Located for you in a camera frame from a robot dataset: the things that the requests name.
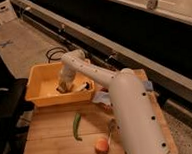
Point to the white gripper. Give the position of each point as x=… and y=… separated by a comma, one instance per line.
x=66, y=78

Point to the dark eraser block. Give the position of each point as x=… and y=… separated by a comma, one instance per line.
x=84, y=86

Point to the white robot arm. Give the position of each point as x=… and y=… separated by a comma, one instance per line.
x=136, y=120

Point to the yellow plastic tray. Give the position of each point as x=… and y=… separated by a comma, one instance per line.
x=43, y=81

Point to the light blue cloth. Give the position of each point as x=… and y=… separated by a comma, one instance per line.
x=101, y=97

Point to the green chili pepper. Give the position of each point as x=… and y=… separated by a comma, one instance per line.
x=75, y=128

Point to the black office chair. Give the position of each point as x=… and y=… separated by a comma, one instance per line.
x=12, y=107

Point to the orange carrot piece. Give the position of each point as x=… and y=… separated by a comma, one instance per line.
x=102, y=145

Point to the white cardboard box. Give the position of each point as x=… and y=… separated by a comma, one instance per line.
x=7, y=12

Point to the wooden handled brush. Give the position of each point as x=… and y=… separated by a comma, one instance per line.
x=111, y=126

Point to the grey metal rail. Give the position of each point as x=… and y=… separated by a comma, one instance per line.
x=155, y=35

